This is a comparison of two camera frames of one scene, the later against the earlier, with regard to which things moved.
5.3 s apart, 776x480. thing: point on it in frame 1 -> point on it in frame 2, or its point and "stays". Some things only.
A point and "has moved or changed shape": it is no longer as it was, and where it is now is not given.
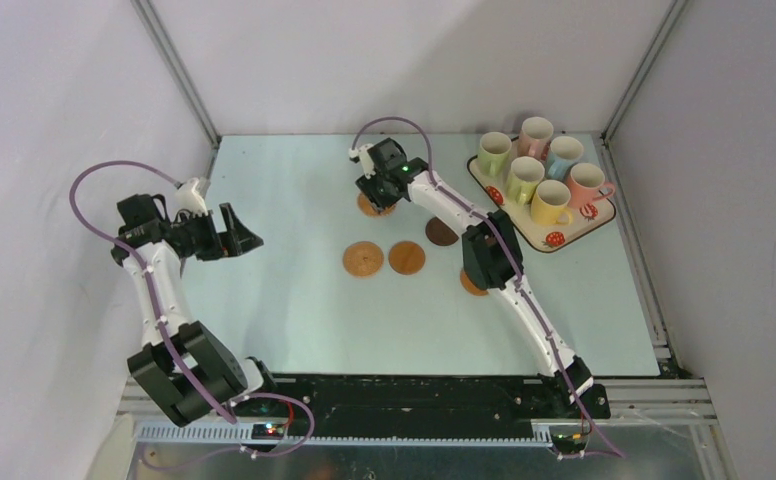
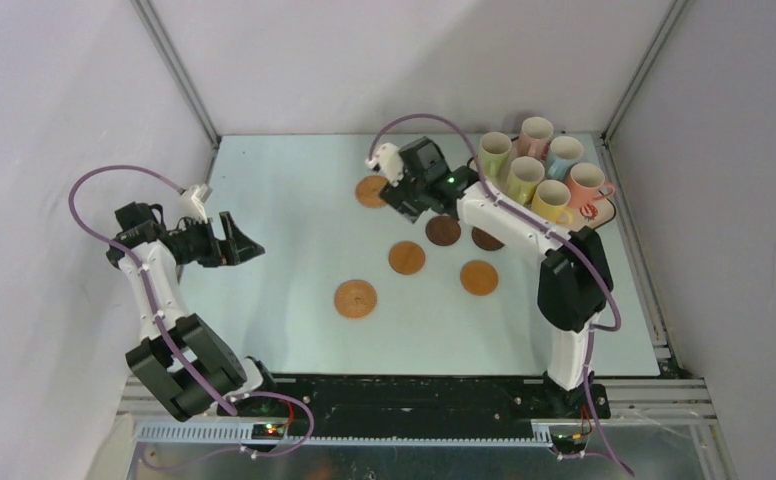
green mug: x=494 y=153 stays
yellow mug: x=549 y=206 stays
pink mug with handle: x=586 y=183 stays
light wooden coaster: x=369 y=208 has moved or changed shape
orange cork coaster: x=363 y=259 -> x=355 y=299
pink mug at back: x=534 y=136 stays
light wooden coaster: x=406 y=258 stays
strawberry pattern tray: x=586 y=222 -> x=595 y=215
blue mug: x=565 y=151 stays
